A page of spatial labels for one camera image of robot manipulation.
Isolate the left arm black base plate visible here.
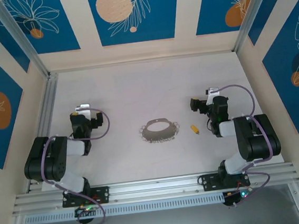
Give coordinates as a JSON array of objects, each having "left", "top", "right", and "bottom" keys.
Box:
[{"left": 61, "top": 186, "right": 111, "bottom": 208}]

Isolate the grey slotted cable duct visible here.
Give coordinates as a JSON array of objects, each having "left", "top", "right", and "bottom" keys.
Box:
[{"left": 22, "top": 192, "right": 226, "bottom": 224}]

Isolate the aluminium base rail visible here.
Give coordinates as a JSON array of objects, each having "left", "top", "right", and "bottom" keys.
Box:
[{"left": 10, "top": 161, "right": 299, "bottom": 218}]

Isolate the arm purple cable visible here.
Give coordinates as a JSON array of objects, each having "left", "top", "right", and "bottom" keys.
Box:
[
  {"left": 217, "top": 81, "right": 278, "bottom": 209},
  {"left": 36, "top": 107, "right": 120, "bottom": 224}
]

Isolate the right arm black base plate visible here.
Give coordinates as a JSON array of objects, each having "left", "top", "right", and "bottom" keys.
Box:
[{"left": 199, "top": 170, "right": 252, "bottom": 192}]

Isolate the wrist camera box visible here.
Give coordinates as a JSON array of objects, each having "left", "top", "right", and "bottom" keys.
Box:
[
  {"left": 206, "top": 86, "right": 221, "bottom": 104},
  {"left": 74, "top": 103, "right": 92, "bottom": 120}
]

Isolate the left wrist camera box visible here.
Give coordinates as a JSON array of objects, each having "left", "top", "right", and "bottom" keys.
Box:
[{"left": 74, "top": 103, "right": 92, "bottom": 120}]

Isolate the aluminium frame post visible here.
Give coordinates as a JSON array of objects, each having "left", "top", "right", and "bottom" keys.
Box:
[
  {"left": 0, "top": 0, "right": 51, "bottom": 82},
  {"left": 226, "top": 0, "right": 284, "bottom": 53}
]

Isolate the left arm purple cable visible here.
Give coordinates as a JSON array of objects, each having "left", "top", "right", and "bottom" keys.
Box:
[{"left": 36, "top": 107, "right": 120, "bottom": 224}]

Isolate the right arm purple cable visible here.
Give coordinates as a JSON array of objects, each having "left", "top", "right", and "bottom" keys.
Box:
[{"left": 217, "top": 81, "right": 278, "bottom": 209}]

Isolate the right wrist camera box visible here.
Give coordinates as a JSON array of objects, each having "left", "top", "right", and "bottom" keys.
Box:
[{"left": 206, "top": 86, "right": 221, "bottom": 104}]

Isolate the thin black cable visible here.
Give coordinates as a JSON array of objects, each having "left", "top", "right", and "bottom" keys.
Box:
[{"left": 206, "top": 115, "right": 214, "bottom": 133}]

